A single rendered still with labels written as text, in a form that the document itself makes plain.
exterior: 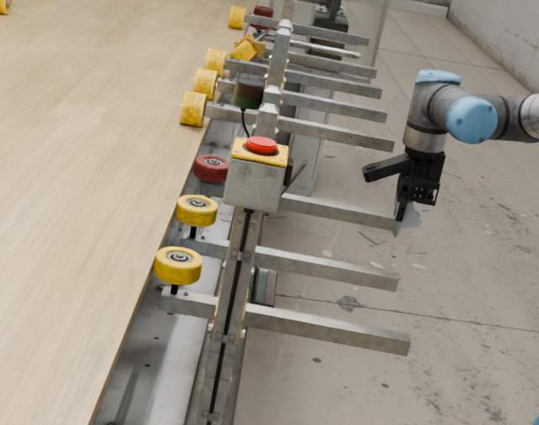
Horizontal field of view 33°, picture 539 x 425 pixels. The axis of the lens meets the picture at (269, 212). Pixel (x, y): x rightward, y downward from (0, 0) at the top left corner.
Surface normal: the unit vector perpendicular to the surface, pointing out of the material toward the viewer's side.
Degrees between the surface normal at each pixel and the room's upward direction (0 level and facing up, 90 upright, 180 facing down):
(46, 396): 0
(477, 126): 89
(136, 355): 0
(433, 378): 0
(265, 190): 90
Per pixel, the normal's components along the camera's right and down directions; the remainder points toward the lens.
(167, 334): 0.18, -0.91
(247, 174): -0.05, 0.37
